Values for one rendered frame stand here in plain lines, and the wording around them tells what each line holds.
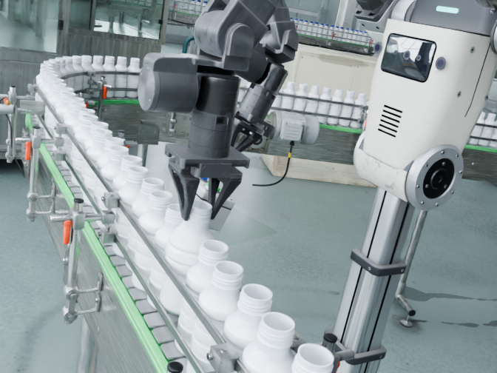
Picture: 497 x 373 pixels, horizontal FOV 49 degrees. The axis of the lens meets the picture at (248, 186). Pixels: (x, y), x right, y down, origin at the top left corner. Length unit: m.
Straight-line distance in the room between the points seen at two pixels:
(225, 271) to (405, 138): 0.64
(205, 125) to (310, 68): 4.23
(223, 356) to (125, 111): 1.86
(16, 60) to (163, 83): 3.37
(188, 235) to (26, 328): 1.88
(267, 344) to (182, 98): 0.30
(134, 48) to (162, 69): 5.51
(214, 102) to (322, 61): 4.26
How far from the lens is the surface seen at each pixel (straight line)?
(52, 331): 2.56
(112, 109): 2.34
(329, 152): 2.64
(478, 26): 1.24
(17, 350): 2.47
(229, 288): 0.67
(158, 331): 0.84
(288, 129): 2.37
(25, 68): 4.02
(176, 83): 0.67
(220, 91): 0.69
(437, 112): 1.19
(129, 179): 0.97
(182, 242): 0.76
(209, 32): 0.69
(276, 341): 0.59
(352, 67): 5.05
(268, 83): 1.06
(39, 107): 1.74
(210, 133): 0.70
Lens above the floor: 1.48
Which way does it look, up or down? 19 degrees down
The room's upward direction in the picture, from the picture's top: 11 degrees clockwise
